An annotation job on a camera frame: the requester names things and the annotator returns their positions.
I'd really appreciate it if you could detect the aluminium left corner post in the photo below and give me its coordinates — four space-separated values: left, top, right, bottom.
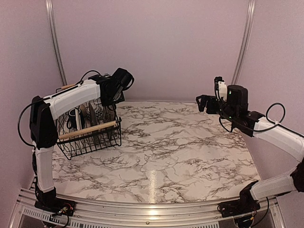
45 0 67 86

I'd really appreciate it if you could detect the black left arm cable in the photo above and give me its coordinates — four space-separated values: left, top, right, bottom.
17 70 100 148

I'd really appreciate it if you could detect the grey patterned round plate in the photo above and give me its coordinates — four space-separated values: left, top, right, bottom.
87 103 98 127

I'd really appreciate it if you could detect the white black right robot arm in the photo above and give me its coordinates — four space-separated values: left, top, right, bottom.
196 81 304 218

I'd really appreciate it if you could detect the dark blue mug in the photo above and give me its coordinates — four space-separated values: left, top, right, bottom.
66 109 83 129

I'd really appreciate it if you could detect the blue white patterned bowl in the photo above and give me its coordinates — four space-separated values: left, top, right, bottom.
94 105 103 121

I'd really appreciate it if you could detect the aluminium front frame rail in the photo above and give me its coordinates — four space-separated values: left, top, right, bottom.
9 187 285 228

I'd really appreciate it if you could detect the aluminium corner post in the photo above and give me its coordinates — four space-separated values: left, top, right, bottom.
45 0 67 86
231 0 256 85

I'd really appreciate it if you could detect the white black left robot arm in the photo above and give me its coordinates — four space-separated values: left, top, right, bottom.
29 68 134 212

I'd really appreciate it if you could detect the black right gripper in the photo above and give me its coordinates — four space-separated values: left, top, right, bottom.
196 95 238 124

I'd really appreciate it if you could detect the black wire dish rack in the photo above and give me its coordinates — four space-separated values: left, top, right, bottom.
55 98 122 160

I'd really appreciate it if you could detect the aluminium right corner post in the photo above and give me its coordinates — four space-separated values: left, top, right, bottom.
231 0 256 85

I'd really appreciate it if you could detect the square floral plate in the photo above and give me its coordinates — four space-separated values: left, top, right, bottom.
103 106 115 140

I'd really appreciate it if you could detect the white round plate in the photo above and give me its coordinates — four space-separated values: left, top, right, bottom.
75 108 82 131

